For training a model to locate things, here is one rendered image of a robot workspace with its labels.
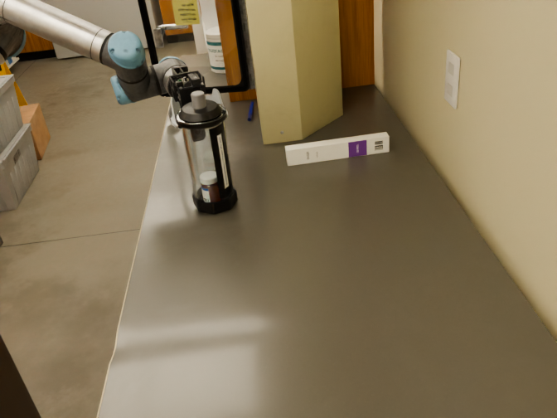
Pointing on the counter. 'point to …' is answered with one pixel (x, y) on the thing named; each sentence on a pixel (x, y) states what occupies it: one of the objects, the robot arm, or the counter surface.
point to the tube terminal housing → (295, 65)
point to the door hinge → (248, 44)
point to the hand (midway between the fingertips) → (202, 123)
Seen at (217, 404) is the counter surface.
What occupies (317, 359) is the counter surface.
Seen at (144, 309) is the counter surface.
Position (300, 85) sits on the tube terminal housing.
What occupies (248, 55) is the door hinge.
